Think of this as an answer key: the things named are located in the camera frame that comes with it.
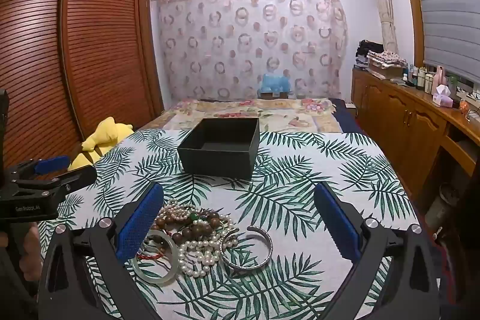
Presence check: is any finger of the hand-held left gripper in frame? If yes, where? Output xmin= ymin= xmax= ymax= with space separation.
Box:
xmin=0 ymin=165 xmax=98 ymax=199
xmin=9 ymin=155 xmax=72 ymax=176

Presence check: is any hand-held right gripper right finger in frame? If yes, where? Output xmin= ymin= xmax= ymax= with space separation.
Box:
xmin=313 ymin=182 xmax=441 ymax=320

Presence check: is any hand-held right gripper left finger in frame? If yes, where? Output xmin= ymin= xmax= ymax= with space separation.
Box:
xmin=37 ymin=182 xmax=166 ymax=320

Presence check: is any pale jade bangle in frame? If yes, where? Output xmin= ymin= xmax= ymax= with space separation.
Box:
xmin=131 ymin=230 xmax=180 ymax=285

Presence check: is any pearl necklace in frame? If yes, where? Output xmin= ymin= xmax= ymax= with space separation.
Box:
xmin=157 ymin=198 xmax=241 ymax=277

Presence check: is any silver cuff bangle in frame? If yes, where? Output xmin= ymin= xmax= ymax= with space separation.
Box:
xmin=219 ymin=226 xmax=273 ymax=271

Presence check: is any wooden bead bracelet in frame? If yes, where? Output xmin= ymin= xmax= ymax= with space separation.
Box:
xmin=157 ymin=209 xmax=222 ymax=244

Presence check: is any black box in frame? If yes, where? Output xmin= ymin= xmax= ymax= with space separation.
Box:
xmin=177 ymin=118 xmax=260 ymax=181

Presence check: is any person's left hand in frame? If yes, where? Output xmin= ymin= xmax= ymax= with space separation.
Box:
xmin=23 ymin=222 xmax=41 ymax=257

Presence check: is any yellow plush toy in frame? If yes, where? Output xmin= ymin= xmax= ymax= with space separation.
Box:
xmin=67 ymin=116 xmax=135 ymax=171

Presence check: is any leaf print tablecloth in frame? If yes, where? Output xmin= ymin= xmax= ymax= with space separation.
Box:
xmin=37 ymin=129 xmax=422 ymax=320

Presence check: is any grey container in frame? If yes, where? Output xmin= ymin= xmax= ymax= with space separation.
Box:
xmin=425 ymin=183 xmax=461 ymax=231

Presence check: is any navy bed sheet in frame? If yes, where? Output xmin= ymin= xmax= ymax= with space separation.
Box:
xmin=330 ymin=97 xmax=372 ymax=135

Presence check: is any wooden cabinet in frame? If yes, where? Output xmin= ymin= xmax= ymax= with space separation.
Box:
xmin=350 ymin=67 xmax=480 ymax=216

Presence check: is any wooden slatted wardrobe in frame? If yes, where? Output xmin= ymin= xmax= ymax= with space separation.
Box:
xmin=0 ymin=0 xmax=166 ymax=174

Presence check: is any floral bed blanket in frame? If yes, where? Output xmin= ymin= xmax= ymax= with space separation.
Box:
xmin=140 ymin=97 xmax=355 ymax=135

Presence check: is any blue plush toy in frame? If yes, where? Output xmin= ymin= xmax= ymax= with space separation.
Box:
xmin=257 ymin=72 xmax=295 ymax=96

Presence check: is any pink tissue box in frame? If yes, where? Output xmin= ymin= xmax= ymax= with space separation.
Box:
xmin=431 ymin=84 xmax=455 ymax=107

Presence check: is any group of toiletry bottles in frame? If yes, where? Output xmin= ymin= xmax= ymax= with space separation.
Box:
xmin=402 ymin=64 xmax=446 ymax=94

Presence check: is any folded floral cloth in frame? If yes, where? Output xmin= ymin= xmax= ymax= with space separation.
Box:
xmin=365 ymin=50 xmax=408 ymax=69

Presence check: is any pile of dark clothes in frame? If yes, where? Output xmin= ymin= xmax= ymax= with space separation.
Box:
xmin=354 ymin=40 xmax=384 ymax=69

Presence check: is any white power strip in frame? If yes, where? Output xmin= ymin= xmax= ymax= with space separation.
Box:
xmin=455 ymin=89 xmax=480 ymax=104

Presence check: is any circle patterned curtain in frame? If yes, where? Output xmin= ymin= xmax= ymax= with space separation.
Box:
xmin=155 ymin=0 xmax=347 ymax=101

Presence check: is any grey window blind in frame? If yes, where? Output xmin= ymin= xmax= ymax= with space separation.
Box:
xmin=397 ymin=0 xmax=480 ymax=84

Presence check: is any small dark bead bracelet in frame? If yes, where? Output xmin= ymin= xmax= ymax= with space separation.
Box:
xmin=140 ymin=234 xmax=170 ymax=257

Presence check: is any red string bracelet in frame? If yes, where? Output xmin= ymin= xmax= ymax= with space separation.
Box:
xmin=137 ymin=249 xmax=167 ymax=261

